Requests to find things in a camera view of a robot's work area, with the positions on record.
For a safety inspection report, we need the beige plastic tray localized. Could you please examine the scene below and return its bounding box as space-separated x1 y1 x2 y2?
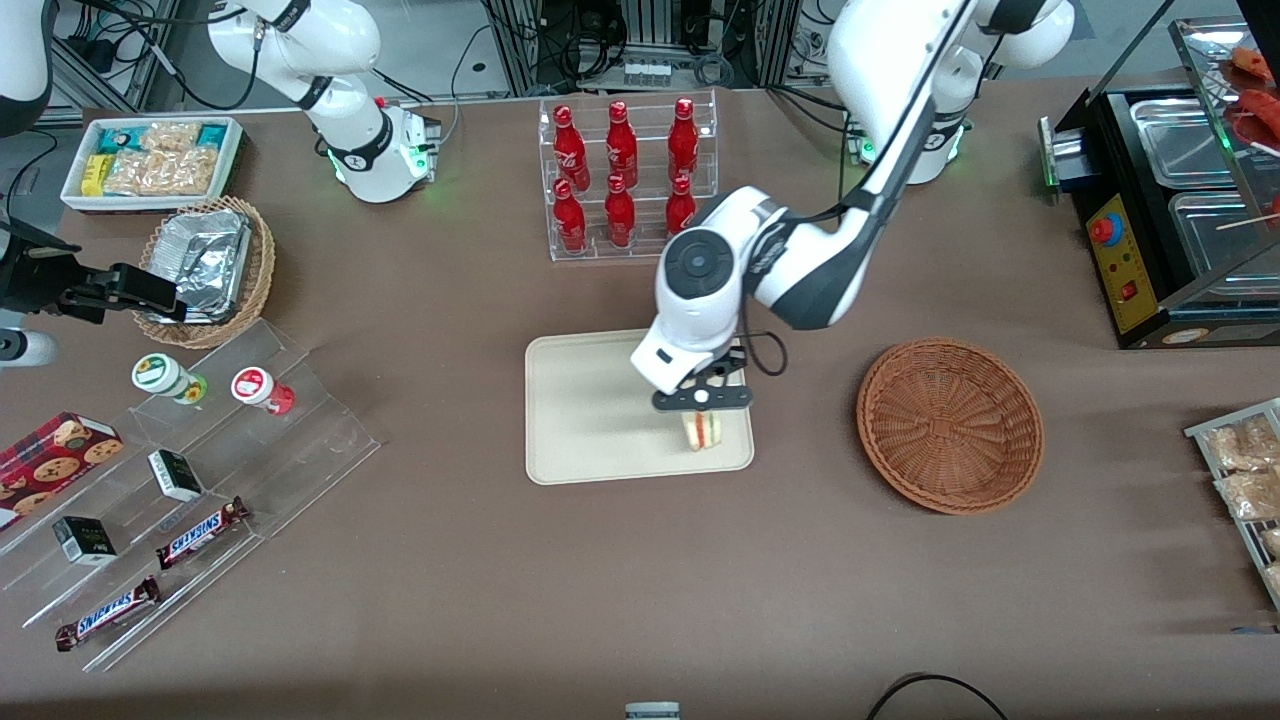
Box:
525 328 756 486

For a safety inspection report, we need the green lid yogurt cup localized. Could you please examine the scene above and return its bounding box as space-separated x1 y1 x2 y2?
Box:
131 353 209 406

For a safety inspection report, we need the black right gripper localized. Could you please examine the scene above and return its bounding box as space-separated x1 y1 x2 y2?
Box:
0 222 191 327

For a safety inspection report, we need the clear acrylic stepped display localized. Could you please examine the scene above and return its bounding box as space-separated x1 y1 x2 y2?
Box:
0 318 382 673

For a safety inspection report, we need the white plastic snack bin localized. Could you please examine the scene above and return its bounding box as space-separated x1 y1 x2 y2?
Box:
60 115 246 214

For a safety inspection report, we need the red cookie box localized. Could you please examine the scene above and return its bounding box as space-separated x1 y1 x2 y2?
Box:
0 411 126 531

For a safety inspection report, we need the light wicker basket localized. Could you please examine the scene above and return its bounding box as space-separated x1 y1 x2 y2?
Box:
132 196 277 350

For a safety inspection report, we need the black floor cable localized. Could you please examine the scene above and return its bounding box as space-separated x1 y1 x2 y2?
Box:
865 673 1011 720

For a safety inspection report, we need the silver foil container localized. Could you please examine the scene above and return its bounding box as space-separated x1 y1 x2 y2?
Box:
150 208 253 324

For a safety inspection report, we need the small black box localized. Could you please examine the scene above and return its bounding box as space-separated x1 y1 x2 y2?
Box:
147 449 205 503
52 515 118 567

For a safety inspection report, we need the black hot food display case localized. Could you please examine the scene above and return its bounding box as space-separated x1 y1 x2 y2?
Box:
1038 15 1280 351

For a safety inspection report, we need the red cola bottle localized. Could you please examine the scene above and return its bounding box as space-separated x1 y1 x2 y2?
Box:
553 104 591 191
668 97 700 186
553 178 588 254
604 175 637 249
665 174 698 239
605 100 639 189

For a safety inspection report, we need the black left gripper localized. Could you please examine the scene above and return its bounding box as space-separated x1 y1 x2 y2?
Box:
653 345 754 414

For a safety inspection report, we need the tray of packaged snacks right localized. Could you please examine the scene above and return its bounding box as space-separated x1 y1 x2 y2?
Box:
1185 398 1280 611

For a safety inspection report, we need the clear bag of snacks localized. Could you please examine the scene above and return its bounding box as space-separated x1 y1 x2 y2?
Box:
1203 415 1280 472
1215 468 1280 522

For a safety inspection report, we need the clear bag of crackers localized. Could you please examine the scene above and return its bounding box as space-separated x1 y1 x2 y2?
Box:
105 120 218 197

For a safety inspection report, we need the clear acrylic bottle rack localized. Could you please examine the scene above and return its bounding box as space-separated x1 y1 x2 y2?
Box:
538 88 719 263

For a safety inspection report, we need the red lid yogurt cup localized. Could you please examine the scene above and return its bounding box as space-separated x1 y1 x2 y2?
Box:
231 366 296 416

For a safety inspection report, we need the round brown wicker basket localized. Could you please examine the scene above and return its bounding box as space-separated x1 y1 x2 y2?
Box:
856 338 1046 516

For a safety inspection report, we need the Snickers chocolate bar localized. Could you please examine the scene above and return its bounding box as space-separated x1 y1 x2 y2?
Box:
55 575 163 653
155 496 251 571

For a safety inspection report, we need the steel food pan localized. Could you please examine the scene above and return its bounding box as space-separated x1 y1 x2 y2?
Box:
1128 97 1237 189
1168 190 1280 301

